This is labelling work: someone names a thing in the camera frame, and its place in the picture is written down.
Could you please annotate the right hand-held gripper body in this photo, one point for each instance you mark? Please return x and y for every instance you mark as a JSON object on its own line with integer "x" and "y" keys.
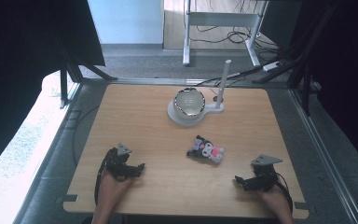
{"x": 265, "y": 175}

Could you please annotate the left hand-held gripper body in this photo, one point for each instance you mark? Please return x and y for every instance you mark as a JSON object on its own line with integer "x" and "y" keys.
{"x": 115, "y": 160}

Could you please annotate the person's left hand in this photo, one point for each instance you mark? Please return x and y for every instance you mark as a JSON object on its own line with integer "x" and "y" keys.
{"x": 115, "y": 188}

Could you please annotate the person's right hand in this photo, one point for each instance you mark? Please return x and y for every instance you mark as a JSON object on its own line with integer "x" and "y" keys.
{"x": 273, "y": 199}

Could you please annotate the black and pink plush toy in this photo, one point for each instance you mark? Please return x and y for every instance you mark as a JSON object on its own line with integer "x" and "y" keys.
{"x": 206, "y": 150}

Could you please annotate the white stand with upright pole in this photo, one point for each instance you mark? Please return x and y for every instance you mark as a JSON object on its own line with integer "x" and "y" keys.
{"x": 219, "y": 105}

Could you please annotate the white bowl with dark rim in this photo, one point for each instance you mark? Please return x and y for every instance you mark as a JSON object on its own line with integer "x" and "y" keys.
{"x": 189, "y": 104}

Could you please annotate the small dark knob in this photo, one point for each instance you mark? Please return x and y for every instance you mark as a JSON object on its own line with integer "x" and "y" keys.
{"x": 217, "y": 99}

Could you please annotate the black metal stand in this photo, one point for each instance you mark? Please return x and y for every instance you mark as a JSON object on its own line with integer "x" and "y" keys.
{"x": 301, "y": 68}
{"x": 71, "y": 74}

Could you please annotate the white power strip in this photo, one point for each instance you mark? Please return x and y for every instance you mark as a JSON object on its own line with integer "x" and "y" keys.
{"x": 272, "y": 66}

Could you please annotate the black curtain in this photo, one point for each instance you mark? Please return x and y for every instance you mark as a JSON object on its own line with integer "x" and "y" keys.
{"x": 28, "y": 62}
{"x": 345, "y": 77}

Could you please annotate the aluminium frame rail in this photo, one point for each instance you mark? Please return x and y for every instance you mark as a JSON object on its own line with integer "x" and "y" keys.
{"x": 323, "y": 149}

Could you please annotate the white metal desk frame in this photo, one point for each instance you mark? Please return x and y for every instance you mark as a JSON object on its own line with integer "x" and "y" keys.
{"x": 217, "y": 19}

